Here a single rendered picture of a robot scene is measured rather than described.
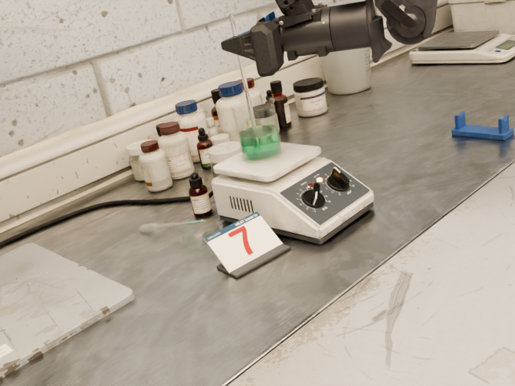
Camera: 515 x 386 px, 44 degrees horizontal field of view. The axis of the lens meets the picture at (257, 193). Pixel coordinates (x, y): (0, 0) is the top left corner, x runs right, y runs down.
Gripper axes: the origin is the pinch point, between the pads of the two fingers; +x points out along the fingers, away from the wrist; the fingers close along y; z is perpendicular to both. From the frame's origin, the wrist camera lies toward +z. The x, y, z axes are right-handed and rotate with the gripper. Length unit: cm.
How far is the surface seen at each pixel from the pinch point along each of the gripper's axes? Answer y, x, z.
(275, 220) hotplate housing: 7.9, -2.1, -23.0
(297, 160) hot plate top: 1.6, -4.7, -17.0
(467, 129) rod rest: -29.2, -26.5, -25.0
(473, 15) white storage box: -110, -28, -19
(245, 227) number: 11.1, 1.1, -22.4
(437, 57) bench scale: -84, -19, -24
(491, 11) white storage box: -107, -33, -19
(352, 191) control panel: 1.6, -11.9, -22.1
